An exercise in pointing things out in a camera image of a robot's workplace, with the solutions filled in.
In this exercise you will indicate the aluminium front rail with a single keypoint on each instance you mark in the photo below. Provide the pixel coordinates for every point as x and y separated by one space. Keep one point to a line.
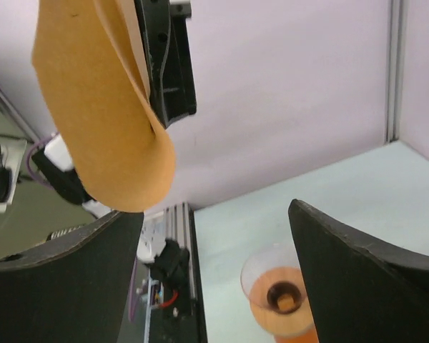
171 223

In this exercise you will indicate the glass flask with orange liquid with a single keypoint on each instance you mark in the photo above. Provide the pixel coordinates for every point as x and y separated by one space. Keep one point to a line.
309 336

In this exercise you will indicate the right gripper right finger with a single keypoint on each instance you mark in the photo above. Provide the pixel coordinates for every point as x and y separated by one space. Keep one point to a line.
360 288

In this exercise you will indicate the left aluminium frame post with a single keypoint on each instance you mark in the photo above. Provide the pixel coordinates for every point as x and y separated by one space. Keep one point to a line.
397 27

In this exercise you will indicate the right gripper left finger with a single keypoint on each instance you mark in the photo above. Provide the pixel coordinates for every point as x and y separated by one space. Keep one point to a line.
73 288

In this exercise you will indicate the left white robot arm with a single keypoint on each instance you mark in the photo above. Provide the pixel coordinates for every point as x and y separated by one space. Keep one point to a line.
60 171

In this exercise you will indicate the brown paper coffee filter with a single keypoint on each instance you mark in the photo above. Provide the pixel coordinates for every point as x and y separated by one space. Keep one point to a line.
90 66

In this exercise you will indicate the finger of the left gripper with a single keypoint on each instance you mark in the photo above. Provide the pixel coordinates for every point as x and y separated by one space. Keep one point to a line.
163 29

